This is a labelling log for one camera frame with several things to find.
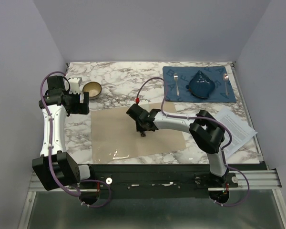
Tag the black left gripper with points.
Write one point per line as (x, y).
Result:
(81, 108)

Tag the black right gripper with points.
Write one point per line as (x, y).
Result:
(139, 128)

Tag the beige paper folder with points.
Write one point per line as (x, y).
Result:
(114, 137)

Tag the printed white paper sheet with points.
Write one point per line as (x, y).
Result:
(241, 132)

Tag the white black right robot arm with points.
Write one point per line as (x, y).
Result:
(211, 136)

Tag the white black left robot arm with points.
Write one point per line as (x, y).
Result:
(55, 167)

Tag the beige ceramic bowl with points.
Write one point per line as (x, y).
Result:
(94, 89)

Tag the silver fork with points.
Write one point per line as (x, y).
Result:
(176, 82)

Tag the dark blue ceramic dish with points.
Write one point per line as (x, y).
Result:
(201, 85)

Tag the blue cloth placemat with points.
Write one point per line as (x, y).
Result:
(185, 74)

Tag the silver spoon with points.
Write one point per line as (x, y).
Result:
(226, 80)

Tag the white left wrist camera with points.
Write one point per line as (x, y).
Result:
(75, 83)

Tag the black mounting base rail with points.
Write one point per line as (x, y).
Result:
(160, 181)

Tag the aluminium frame rail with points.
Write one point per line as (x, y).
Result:
(258, 180)

